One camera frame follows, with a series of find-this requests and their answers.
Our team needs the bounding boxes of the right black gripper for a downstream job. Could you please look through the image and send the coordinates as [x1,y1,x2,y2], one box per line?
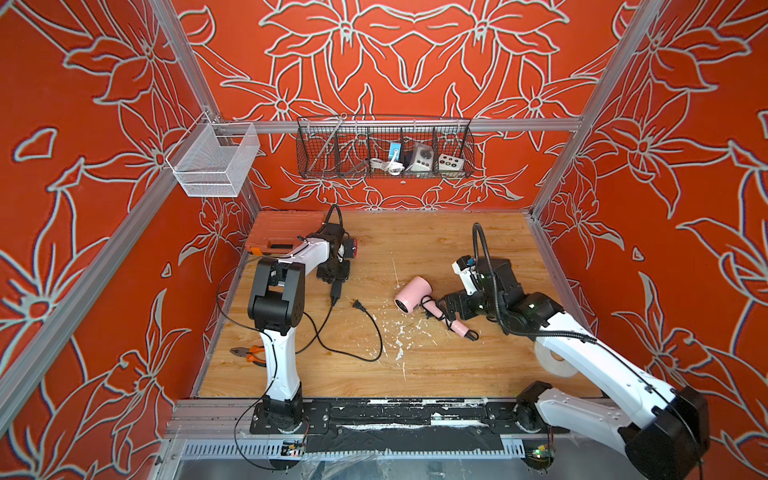
[432,288,506,321]

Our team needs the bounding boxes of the pink hair dryer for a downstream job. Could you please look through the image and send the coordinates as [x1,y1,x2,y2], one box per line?
[394,276,478,341]

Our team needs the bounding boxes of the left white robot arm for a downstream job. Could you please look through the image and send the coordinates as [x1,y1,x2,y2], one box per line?
[247,204,357,432]

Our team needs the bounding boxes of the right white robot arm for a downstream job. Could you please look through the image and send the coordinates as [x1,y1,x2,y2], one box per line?
[439,224,710,479]

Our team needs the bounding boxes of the black magenta hair dryer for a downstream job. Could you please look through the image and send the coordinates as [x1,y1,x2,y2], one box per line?
[330,236,358,305]

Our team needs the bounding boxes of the orange plastic tool case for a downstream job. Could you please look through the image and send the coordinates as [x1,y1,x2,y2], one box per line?
[245,210,324,255]

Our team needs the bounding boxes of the white tape roll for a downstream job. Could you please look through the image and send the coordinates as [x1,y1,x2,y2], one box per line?
[534,342,578,378]

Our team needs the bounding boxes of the blue white small box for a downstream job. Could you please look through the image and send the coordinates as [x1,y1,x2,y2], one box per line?
[387,141,402,163]

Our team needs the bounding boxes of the white power strip cube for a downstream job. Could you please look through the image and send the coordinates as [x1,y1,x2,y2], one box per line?
[437,154,465,177]

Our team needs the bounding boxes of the white round socket adapter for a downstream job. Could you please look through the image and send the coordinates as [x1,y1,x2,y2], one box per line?
[407,143,434,173]

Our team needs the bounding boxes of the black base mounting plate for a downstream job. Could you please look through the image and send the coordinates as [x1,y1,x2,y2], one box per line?
[239,398,568,458]

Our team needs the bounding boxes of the black dryer power cord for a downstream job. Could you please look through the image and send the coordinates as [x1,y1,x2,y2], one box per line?
[293,296,385,364]

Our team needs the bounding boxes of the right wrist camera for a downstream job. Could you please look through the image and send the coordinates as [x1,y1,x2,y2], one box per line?
[452,255,481,296]

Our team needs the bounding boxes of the orange handled pliers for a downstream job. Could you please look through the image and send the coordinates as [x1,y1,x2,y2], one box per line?
[230,345,266,367]

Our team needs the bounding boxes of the black wire wall basket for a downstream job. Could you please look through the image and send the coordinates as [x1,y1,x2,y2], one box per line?
[296,114,476,180]

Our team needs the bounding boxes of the aluminium frame rail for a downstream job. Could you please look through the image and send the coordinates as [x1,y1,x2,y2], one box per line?
[212,116,581,136]

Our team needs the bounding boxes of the white mesh wall basket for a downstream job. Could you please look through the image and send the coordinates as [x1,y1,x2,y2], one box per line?
[167,123,261,198]

